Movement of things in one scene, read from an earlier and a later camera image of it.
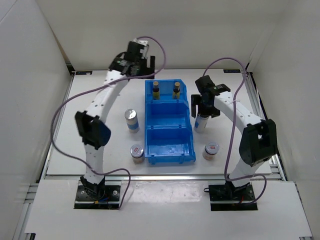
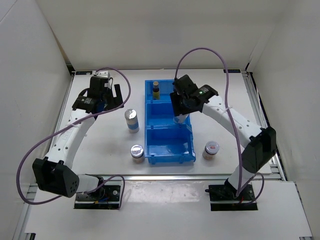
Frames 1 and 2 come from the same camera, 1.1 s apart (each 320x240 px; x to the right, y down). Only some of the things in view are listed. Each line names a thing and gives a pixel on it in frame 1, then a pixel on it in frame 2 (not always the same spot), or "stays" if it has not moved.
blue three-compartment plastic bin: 168,134 stays
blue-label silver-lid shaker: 132,121 stays
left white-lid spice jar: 137,151 stays
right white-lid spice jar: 211,149 stays
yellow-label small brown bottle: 156,91 stays
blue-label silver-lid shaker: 200,123 -> 181,118
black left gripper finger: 151,70 -> 118,100
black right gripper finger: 195,100 -> 177,104
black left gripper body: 141,68 -> 107,98
